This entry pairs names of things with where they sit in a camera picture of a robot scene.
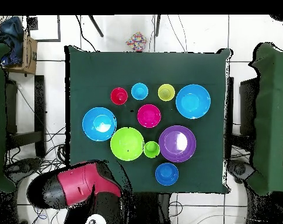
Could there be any purple bowl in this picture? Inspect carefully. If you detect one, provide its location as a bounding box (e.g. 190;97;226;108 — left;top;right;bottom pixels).
158;125;197;163

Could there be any grey pedestal foot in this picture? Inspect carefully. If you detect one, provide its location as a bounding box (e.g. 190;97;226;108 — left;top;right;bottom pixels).
4;157;42;179
227;159;254;183

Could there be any black cable tangle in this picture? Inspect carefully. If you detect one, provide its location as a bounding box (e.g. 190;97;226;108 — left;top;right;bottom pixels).
5;125;69;224

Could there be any black stool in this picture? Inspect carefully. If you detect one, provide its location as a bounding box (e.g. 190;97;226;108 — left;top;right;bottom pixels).
5;75;47;158
239;77;260;137

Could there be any green cup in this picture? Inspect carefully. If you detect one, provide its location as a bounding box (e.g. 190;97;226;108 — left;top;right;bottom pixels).
143;141;160;159

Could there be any blue denim cloth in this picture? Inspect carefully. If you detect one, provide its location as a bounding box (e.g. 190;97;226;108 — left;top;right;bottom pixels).
0;16;25;67

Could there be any red cup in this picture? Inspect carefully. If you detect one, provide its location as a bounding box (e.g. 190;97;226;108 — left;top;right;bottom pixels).
110;87;128;106

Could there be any dark green tablecloth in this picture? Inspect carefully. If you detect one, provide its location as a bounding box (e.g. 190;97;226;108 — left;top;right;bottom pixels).
65;45;233;194

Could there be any green bowl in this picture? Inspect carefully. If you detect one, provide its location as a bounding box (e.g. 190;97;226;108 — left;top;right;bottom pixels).
110;127;145;162

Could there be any colourful patterned box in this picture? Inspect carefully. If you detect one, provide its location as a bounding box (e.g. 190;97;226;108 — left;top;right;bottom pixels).
125;31;148;53

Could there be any black tripod leg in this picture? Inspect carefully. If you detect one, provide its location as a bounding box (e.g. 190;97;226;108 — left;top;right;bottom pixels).
155;15;162;37
88;15;104;38

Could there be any pink bowl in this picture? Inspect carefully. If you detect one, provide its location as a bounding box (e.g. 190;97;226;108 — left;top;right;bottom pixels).
137;104;162;129

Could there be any large light blue bowl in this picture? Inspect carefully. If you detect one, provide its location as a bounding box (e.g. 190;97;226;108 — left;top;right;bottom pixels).
175;84;211;120
82;107;117;142

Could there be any yellow cup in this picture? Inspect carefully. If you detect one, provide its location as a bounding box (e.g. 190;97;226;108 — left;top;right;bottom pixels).
158;83;176;102

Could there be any small dark blue bowl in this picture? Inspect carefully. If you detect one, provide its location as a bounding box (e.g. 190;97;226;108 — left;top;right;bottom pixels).
155;162;180;187

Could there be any light blue cup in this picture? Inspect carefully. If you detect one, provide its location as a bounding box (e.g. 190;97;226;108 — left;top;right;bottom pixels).
131;82;149;101

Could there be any cardboard box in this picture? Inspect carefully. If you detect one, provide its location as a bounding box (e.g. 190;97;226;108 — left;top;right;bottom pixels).
5;34;39;75

